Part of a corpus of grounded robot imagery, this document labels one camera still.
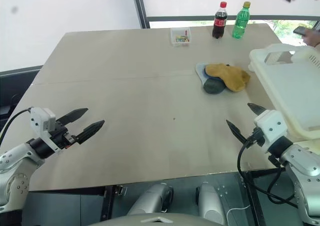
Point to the yellow cloth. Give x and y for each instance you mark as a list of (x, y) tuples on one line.
[(230, 77)]

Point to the bystander's bare hand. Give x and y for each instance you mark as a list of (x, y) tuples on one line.
[(312, 36)]

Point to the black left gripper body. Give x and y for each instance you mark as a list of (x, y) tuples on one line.
[(61, 137)]

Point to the clear box with coloured pieces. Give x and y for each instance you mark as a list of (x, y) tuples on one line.
[(181, 36)]

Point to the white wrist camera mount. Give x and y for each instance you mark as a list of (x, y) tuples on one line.
[(40, 118), (271, 125)]

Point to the white plastic basket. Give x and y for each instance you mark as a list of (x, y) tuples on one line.
[(287, 85)]

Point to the dark furniture beside table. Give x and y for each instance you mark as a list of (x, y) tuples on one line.
[(12, 90)]

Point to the dark green cloth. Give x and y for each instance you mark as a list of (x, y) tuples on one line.
[(212, 87)]

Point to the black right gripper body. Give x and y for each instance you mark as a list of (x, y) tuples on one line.
[(256, 137)]

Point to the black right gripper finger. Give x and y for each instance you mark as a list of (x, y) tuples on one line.
[(237, 133), (257, 109)]

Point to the cola bottle red cap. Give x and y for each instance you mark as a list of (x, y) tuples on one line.
[(219, 23)]

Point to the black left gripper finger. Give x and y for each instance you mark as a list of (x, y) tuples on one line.
[(90, 130), (73, 115)]

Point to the silver left robot thigh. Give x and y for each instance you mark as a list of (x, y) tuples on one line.
[(152, 198)]

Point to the silver robot thigh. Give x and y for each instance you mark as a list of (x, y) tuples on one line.
[(208, 201), (152, 198)]

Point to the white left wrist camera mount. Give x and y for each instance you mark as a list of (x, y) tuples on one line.
[(40, 118)]

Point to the silver right robot thigh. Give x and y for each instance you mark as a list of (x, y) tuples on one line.
[(208, 201)]

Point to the black smartphone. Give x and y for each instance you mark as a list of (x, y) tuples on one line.
[(299, 30)]

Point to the metal table bracket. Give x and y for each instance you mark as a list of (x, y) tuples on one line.
[(121, 189)]

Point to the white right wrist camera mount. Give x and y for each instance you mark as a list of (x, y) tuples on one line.
[(271, 125)]

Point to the grey robot torso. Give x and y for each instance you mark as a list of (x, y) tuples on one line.
[(155, 219)]

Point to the dark window frame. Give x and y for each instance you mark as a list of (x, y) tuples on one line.
[(141, 5)]

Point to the green soda bottle yellow cap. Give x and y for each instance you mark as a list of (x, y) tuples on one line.
[(240, 23)]

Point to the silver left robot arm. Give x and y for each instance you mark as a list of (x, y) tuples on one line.
[(15, 161)]

